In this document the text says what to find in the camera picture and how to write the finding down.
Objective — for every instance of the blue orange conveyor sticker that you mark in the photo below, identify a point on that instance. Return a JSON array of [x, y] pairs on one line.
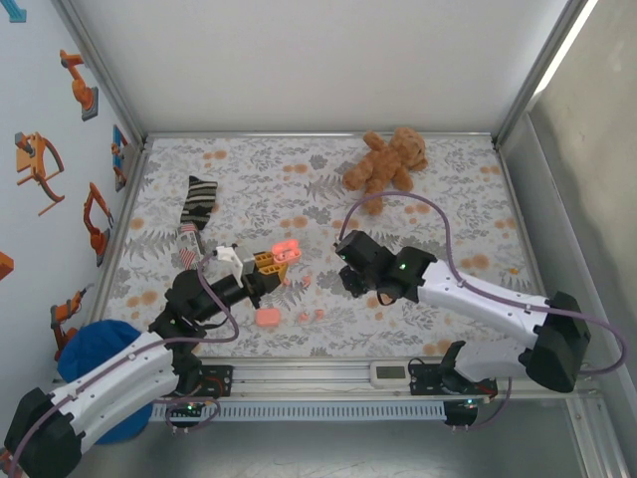
[[118, 149]]

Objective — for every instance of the black white striped sock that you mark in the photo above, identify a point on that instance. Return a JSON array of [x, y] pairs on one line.
[[199, 199]]

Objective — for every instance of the white digital display device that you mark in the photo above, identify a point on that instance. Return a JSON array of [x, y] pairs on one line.
[[390, 373]]

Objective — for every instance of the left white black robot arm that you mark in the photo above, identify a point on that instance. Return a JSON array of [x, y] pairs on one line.
[[114, 373]]

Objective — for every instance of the orange block sticker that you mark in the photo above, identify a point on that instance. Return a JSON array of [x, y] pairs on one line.
[[5, 266]]

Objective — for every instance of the blue cloth bundle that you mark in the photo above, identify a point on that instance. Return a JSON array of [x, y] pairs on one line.
[[99, 343]]

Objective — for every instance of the blue wall sticker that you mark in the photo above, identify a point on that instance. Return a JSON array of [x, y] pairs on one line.
[[17, 12]]

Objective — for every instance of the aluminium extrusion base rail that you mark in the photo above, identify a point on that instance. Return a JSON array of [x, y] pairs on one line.
[[308, 378]]

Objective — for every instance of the orange claw gripper sticker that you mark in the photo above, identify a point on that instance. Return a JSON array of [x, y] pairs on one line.
[[32, 164]]

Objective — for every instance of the aluminium frame rail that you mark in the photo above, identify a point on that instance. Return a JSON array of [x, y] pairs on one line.
[[527, 239], [122, 229], [318, 134]]

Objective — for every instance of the aluminium frame post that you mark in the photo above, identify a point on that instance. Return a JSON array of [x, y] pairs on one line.
[[99, 70], [542, 74]]

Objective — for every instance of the brown teddy bear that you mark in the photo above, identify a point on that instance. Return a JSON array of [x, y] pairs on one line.
[[385, 164]]

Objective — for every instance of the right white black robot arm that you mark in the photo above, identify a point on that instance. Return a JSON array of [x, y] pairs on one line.
[[488, 299]]

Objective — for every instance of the floral print tablecloth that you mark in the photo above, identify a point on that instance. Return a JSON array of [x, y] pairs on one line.
[[323, 343]]

